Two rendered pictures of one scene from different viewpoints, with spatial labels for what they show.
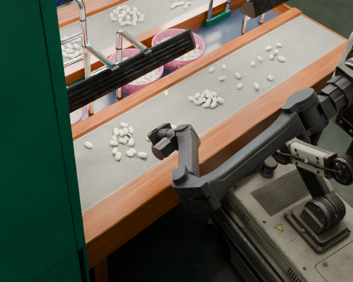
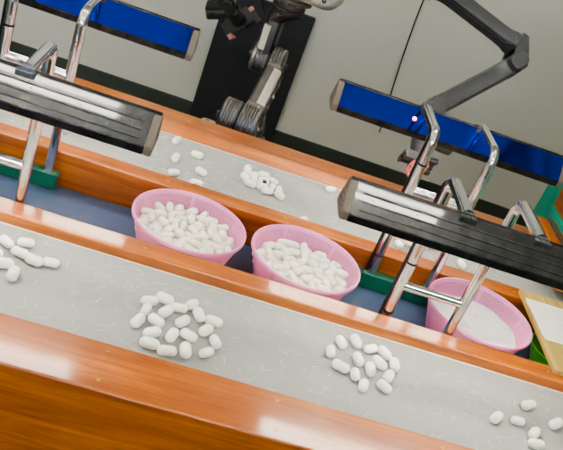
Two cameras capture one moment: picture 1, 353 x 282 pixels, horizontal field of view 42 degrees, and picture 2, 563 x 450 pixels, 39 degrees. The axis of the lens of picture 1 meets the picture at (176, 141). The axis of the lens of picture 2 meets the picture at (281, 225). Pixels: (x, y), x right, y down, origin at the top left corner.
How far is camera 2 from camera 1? 3.24 m
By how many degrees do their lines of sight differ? 97
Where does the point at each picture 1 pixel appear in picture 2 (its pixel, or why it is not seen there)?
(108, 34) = (264, 335)
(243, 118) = (259, 145)
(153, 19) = (133, 285)
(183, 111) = (305, 202)
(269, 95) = (189, 125)
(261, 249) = not seen: hidden behind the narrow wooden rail
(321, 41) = not seen: outside the picture
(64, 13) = (313, 427)
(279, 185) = not seen: hidden behind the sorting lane
